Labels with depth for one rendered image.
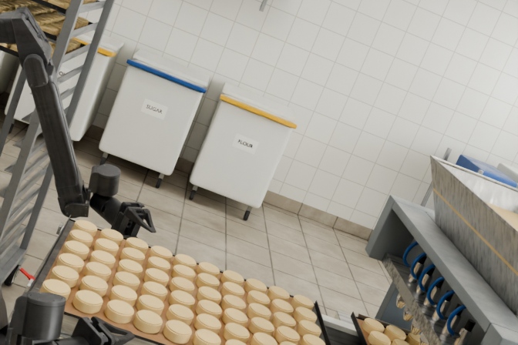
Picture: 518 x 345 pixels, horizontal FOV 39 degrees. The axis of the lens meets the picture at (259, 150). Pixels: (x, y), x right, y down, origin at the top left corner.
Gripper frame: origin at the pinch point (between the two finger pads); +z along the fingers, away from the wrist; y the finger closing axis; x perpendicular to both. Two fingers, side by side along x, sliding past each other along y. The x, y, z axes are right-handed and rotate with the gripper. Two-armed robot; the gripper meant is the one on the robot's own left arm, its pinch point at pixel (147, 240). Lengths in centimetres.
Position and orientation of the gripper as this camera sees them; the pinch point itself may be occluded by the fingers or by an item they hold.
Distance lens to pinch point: 173.1
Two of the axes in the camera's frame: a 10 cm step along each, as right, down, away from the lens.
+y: -4.1, 8.9, 2.0
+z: 7.0, 4.5, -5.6
